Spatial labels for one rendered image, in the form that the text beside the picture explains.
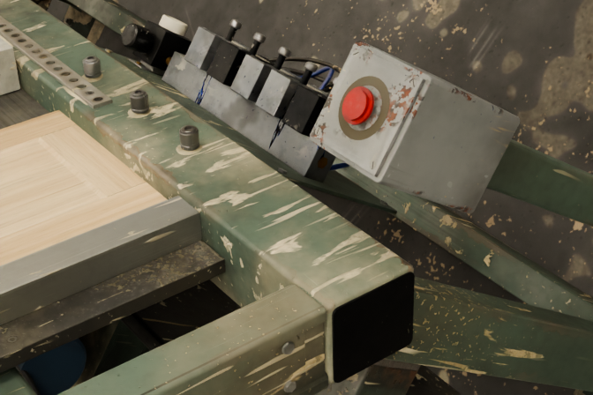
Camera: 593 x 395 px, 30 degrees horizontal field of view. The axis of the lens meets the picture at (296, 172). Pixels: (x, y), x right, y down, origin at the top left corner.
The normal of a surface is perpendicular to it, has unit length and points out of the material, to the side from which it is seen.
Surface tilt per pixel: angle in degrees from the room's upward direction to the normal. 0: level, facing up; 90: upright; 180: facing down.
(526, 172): 90
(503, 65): 0
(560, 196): 90
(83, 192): 55
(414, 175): 90
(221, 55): 0
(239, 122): 0
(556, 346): 90
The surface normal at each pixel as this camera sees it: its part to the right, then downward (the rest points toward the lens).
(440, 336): 0.59, 0.40
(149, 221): -0.04, -0.85
